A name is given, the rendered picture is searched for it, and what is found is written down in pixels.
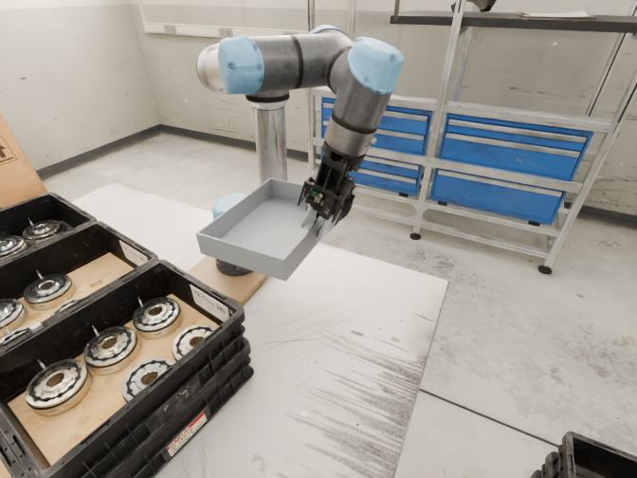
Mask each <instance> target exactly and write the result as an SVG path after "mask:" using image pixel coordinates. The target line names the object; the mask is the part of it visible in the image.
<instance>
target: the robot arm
mask: <svg viewBox="0 0 637 478"><path fill-rule="evenodd" d="M403 62H404V58H403V55H402V53H401V52H400V51H399V50H398V49H397V48H395V47H394V46H390V45H388V44H387V43H384V42H382V41H379V40H376V39H373V38H368V37H360V38H357V39H356V40H355V41H353V40H352V39H351V38H350V37H349V36H348V35H347V34H346V33H345V32H343V31H342V30H340V29H338V28H334V27H332V26H328V25H322V26H318V27H317V28H315V29H313V30H311V31H310V32H309V33H308V34H301V35H282V36H257V37H247V36H245V35H240V36H237V37H235V38H226V39H223V40H222V41H221V42H220V43H219V44H217V45H213V46H209V47H207V48H205V49H203V50H202V51H201V53H200V54H199V55H198V57H197V60H196V65H195V67H196V73H197V76H198V79H199V80H200V82H201V83H202V84H203V85H204V86H205V87H206V88H207V89H209V90H210V91H213V92H216V93H221V94H229V95H240V94H244V95H246V100H247V101H248V102H249V103H250V104H251V105H252V109H253V119H254V129H255V139H256V150H257V160H258V170H259V180H260V185H262V184H263V183H265V182H266V180H268V179H269V178H275V179H279V180H284V181H287V161H286V139H285V117H284V105H285V104H286V103H287V102H288V100H289V99H290V95H289V90H293V89H302V88H311V87H322V86H327V87H329V88H330V89H331V90H332V92H334V94H336V95H337V98H336V101H335V104H334V107H333V111H332V114H331V116H330V118H329V122H328V125H327V128H326V131H325V135H324V142H323V145H322V150H323V152H324V155H323V157H322V160H321V163H320V166H319V167H318V168H317V169H316V170H315V171H314V172H313V173H312V174H311V175H310V176H309V177H308V178H307V179H306V180H305V181H304V183H303V187H302V190H301V193H300V199H299V202H298V206H299V205H300V204H301V203H302V201H303V200H304V198H306V199H305V202H306V205H307V207H306V211H305V214H306V215H305V216H304V218H303V220H302V222H301V224H300V227H301V228H303V227H305V226H306V225H307V228H308V230H310V229H311V227H312V226H313V225H314V224H315V223H316V222H317V221H318V218H319V216H320V217H322V218H324V221H323V222H322V226H321V228H320V229H319V230H318V234H317V238H321V237H323V236H324V235H326V234H327V233H328V232H329V231H330V230H332V229H333V228H334V227H335V226H336V225H337V223H338V222H339V221H340V220H342V219H343V218H344V217H345V216H347V214H348V213H349V211H350V210H351V208H352V206H353V201H354V198H355V195H354V194H352V192H353V190H354V189H355V184H354V178H352V177H350V176H349V172H347V171H350V172H351V171H356V172H358V170H359V167H360V165H361V163H362V161H363V159H364V157H365V155H366V154H367V152H368V150H369V148H370V146H371V143H372V144H375V143H376V141H377V139H376V138H374V137H373V135H374V134H375V132H376V130H377V128H378V125H379V123H380V121H381V119H382V117H383V114H384V112H385V110H386V107H387V105H388V102H389V100H390V98H391V94H392V92H393V91H394V89H395V87H396V86H397V79H398V77H399V74H400V71H401V68H402V66H403ZM260 185H259V186H260ZM259 186H258V187H259ZM258 187H257V188H258ZM305 187H306V188H305ZM304 188H305V190H304ZM303 192H304V194H303ZM302 195H303V196H302ZM245 196H246V194H243V193H240V194H238V193H232V194H228V195H226V196H223V197H222V198H220V199H219V200H217V202H216V203H215V204H214V205H213V208H212V215H213V217H212V220H214V219H215V218H216V217H218V216H219V215H220V214H222V213H223V212H225V211H226V210H228V209H229V208H230V207H232V206H233V205H234V204H236V203H237V202H238V201H240V200H241V199H242V198H244V197H245ZM319 212H320V213H319ZM215 262H216V266H217V269H218V270H219V271H220V272H221V273H223V274H225V275H227V276H234V277H237V276H245V275H247V274H250V273H252V272H254V271H253V270H250V269H247V268H244V267H239V266H235V265H233V264H230V263H227V262H224V261H221V260H218V259H215Z"/></svg>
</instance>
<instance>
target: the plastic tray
mask: <svg viewBox="0 0 637 478"><path fill-rule="evenodd" d="M302 187H303V185H302V184H298V183H294V182H289V181H284V180H279V179H275V178H269V179H268V180H266V182H265V183H263V184H262V185H260V186H259V187H258V188H256V189H255V190H254V191H252V192H251V193H249V194H248V195H247V196H245V197H244V198H242V199H241V200H240V201H238V202H237V203H236V204H234V205H233V206H232V207H230V208H229V209H228V210H226V211H225V212H223V213H222V214H220V215H219V216H218V217H216V218H215V219H214V220H212V221H211V222H210V223H208V224H207V225H206V226H205V227H203V228H202V229H200V230H199V231H198V232H197V233H195V234H196V238H197V242H198V246H199V248H200V252H201V254H204V255H207V256H209V257H212V258H215V259H218V260H221V261H224V262H227V263H230V264H233V265H235V266H239V267H244V268H247V269H250V270H253V271H256V272H259V273H262V274H264V275H267V276H270V277H273V278H276V279H279V280H282V281H285V282H286V281H287V280H288V279H289V277H290V276H291V275H292V274H293V273H294V271H295V270H296V269H297V268H298V267H299V265H300V264H301V263H302V262H303V260H304V259H305V258H306V257H307V256H308V254H309V253H310V252H311V251H312V250H313V248H314V247H315V246H316V245H317V244H318V242H319V241H320V240H321V239H322V237H321V238H317V234H318V232H319V229H320V228H321V226H322V222H323V221H324V218H322V217H320V216H319V217H318V221H317V222H316V223H315V224H314V225H313V226H312V227H311V229H310V230H308V228H307V225H306V226H305V227H303V228H301V227H300V224H301V222H302V220H303V218H304V216H305V215H306V214H305V211H306V207H307V205H306V202H305V199H306V198H304V200H303V201H302V203H301V204H300V205H299V206H298V202H299V199H300V193H301V190H302Z"/></svg>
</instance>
